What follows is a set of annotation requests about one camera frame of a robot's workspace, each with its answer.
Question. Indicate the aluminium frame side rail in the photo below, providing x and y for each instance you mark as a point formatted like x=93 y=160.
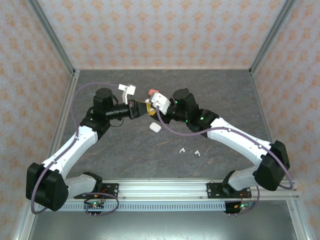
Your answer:
x=68 y=100
x=260 y=100

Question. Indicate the aluminium frame post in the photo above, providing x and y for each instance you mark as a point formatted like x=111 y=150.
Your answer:
x=269 y=40
x=55 y=40

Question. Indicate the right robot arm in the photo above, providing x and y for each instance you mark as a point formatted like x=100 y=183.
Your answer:
x=237 y=140

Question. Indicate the grey metal sheet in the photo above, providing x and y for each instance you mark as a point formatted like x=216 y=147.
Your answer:
x=162 y=227

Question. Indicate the aluminium frame crossbar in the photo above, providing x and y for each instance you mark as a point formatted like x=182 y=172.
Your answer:
x=162 y=68

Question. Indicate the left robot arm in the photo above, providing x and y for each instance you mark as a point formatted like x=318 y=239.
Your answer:
x=72 y=147

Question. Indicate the circuit board with LEDs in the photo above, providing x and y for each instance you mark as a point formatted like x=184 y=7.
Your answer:
x=240 y=207
x=95 y=205

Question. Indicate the pink earbud charging case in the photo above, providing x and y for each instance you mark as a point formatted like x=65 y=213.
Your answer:
x=152 y=91

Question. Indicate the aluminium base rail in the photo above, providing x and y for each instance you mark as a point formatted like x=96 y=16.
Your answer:
x=162 y=190

